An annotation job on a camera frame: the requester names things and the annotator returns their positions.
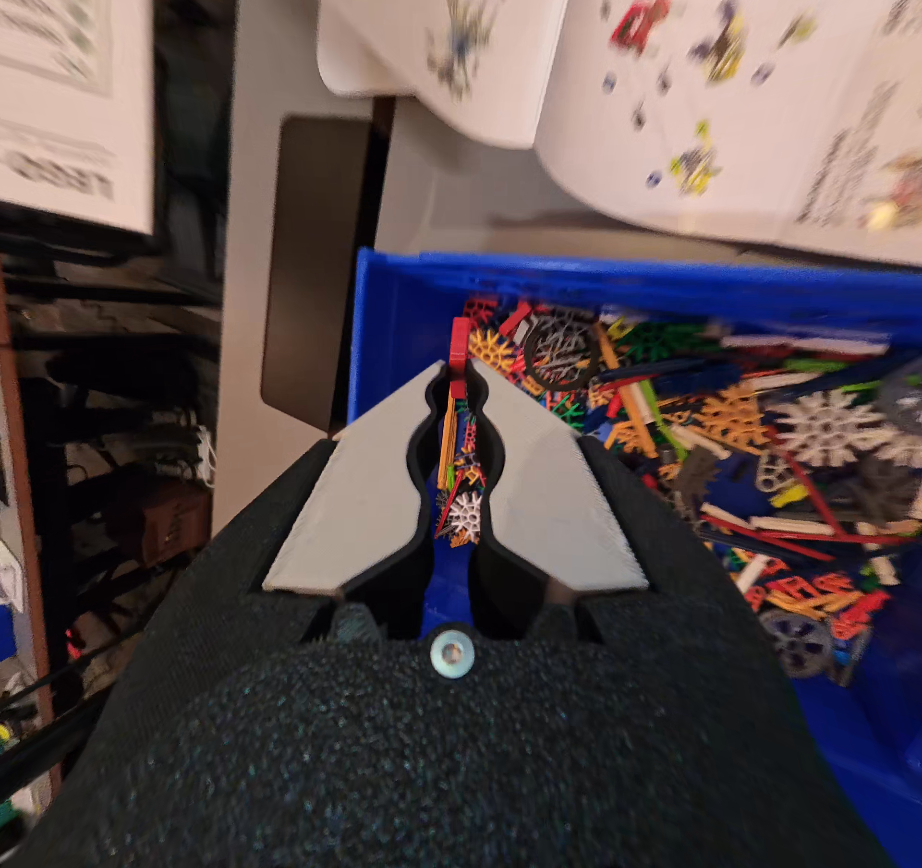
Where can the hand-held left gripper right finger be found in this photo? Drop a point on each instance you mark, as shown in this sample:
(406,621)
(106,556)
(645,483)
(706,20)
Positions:
(562,515)

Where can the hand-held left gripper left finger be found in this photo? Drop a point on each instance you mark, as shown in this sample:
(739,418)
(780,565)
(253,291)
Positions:
(346,508)

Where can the red clip piece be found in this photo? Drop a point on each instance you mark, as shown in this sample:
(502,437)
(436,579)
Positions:
(459,349)

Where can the blue plastic bin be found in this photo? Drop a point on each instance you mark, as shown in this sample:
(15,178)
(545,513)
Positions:
(403,321)

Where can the pile of colourful building pieces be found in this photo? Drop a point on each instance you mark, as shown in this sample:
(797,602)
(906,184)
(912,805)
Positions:
(756,450)

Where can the brown box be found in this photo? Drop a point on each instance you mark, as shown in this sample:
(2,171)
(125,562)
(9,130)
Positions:
(169,522)

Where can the white building instruction booklet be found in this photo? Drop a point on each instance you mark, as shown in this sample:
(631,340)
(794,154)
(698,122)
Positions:
(612,126)

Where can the white printed carton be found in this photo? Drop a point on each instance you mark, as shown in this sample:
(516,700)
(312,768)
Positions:
(65,76)

